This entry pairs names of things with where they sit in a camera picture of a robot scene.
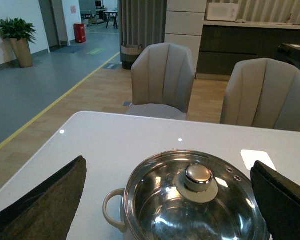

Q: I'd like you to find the cream electric cooking pot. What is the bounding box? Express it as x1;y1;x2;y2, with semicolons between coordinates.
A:
102;149;273;240

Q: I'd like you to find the red fire extinguisher box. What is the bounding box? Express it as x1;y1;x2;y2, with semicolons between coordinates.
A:
73;23;86;44

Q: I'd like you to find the beige chair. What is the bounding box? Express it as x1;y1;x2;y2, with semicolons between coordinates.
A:
126;43;195;121
220;58;300;132

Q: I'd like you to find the left beige chair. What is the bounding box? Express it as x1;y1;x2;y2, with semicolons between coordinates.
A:
126;43;195;121

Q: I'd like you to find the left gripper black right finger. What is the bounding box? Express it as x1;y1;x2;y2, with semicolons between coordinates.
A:
250;160;300;240

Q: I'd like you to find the white tall cabinet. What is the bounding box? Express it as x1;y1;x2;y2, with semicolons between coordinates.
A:
164;0;207;73

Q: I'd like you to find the white microwave oven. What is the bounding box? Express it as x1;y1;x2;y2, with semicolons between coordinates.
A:
206;3;239;22

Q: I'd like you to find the glass pot lid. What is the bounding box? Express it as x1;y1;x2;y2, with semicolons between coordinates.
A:
124;149;270;240

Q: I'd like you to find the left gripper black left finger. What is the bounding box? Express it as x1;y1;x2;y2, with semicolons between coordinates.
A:
0;156;87;240

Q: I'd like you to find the background black table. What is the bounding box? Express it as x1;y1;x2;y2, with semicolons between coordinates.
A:
104;10;119;29

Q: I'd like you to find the dark kitchen counter cabinet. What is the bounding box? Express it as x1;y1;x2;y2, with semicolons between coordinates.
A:
196;24;300;76

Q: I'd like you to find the black appliance with label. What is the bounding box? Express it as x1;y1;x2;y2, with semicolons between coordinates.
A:
274;43;300;70

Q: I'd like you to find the grey curtain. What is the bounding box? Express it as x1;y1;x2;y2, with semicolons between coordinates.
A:
117;0;167;48

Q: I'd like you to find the potted green plant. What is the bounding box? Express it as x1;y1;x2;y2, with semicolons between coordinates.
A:
0;18;36;68

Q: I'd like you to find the right beige chair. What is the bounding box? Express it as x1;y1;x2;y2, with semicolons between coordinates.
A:
220;58;300;132

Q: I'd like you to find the woven laundry basket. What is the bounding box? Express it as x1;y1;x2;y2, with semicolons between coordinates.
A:
121;41;143;70

